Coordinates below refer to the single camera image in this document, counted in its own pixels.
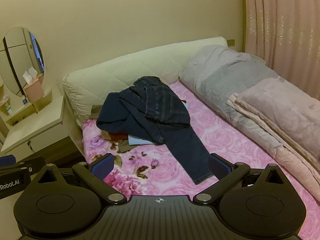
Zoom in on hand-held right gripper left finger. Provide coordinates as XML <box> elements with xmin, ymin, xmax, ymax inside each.
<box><xmin>34</xmin><ymin>154</ymin><xmax>127</xmax><ymax>205</ymax></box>

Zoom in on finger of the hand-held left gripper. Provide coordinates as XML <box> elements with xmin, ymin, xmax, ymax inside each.
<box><xmin>0</xmin><ymin>156</ymin><xmax>45</xmax><ymax>174</ymax></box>

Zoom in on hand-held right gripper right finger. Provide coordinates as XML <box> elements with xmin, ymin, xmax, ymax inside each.
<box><xmin>194</xmin><ymin>153</ymin><xmax>288</xmax><ymax>204</ymax></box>

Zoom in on dark blue jeans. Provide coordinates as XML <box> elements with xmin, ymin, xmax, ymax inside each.
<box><xmin>120</xmin><ymin>92</ymin><xmax>215</xmax><ymax>185</ymax></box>

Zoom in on faded blue jeans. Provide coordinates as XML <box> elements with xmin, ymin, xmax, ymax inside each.
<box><xmin>130</xmin><ymin>76</ymin><xmax>191</xmax><ymax>128</ymax></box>

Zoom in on olive garment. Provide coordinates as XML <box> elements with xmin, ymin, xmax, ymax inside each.
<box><xmin>101</xmin><ymin>130</ymin><xmax>130</xmax><ymax>153</ymax></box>

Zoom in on red garment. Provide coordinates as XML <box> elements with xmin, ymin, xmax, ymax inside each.
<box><xmin>109</xmin><ymin>132</ymin><xmax>129</xmax><ymax>142</ymax></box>

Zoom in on pink floral blanket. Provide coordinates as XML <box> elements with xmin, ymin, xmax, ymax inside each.
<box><xmin>81</xmin><ymin>81</ymin><xmax>320</xmax><ymax>240</ymax></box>

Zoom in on white dressing table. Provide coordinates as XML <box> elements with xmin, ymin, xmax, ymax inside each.
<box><xmin>0</xmin><ymin>85</ymin><xmax>84</xmax><ymax>165</ymax></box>

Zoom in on light blue garment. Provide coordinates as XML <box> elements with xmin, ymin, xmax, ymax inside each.
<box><xmin>127</xmin><ymin>135</ymin><xmax>153</xmax><ymax>145</ymax></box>

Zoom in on navy garment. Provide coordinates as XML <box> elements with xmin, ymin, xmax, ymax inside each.
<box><xmin>96</xmin><ymin>91</ymin><xmax>140</xmax><ymax>134</ymax></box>

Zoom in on pink tissue box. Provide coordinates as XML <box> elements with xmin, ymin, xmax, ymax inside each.
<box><xmin>22</xmin><ymin>66</ymin><xmax>45</xmax><ymax>103</ymax></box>

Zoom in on grey duvet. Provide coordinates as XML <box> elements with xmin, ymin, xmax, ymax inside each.
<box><xmin>179</xmin><ymin>44</ymin><xmax>320</xmax><ymax>170</ymax></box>

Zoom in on pink folded blanket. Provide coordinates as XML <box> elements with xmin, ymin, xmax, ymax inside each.
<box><xmin>227</xmin><ymin>77</ymin><xmax>320</xmax><ymax>178</ymax></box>

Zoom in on white quilted headboard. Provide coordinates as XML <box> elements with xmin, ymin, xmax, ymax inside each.
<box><xmin>62</xmin><ymin>36</ymin><xmax>228</xmax><ymax>128</ymax></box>

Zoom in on oval mirror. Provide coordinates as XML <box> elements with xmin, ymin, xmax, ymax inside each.
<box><xmin>0</xmin><ymin>27</ymin><xmax>46</xmax><ymax>98</ymax></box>

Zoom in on pink curtain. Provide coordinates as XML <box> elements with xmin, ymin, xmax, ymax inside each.
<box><xmin>241</xmin><ymin>0</ymin><xmax>320</xmax><ymax>98</ymax></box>

